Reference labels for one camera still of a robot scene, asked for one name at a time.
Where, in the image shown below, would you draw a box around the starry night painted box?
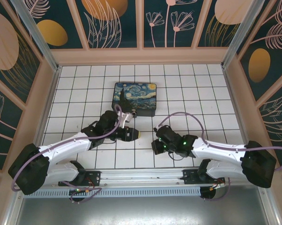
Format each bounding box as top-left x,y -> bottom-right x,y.
111,82 -> 158,117

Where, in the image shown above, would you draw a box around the aluminium side edge strip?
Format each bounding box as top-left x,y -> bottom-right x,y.
222,66 -> 251,150
39,65 -> 62,146

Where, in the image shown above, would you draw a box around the grey metal sheet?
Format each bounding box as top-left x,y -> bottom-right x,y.
5,195 -> 277,225

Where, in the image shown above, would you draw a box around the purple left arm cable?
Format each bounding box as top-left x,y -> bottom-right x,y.
11,104 -> 123,192

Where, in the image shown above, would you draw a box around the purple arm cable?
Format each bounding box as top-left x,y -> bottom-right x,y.
154,112 -> 282,171
11,104 -> 123,192

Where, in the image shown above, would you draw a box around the thin black cable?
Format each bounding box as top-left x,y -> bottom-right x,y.
168,150 -> 187,160

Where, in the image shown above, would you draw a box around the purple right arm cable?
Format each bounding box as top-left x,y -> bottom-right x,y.
154,112 -> 282,171

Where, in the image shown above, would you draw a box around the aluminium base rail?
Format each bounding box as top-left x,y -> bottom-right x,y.
58,168 -> 226,188

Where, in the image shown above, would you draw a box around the grey slotted cable duct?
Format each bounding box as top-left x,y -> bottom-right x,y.
22,187 -> 202,198

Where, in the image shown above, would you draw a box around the aluminium corner post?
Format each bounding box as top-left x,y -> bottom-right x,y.
9,0 -> 62,72
221,0 -> 273,70

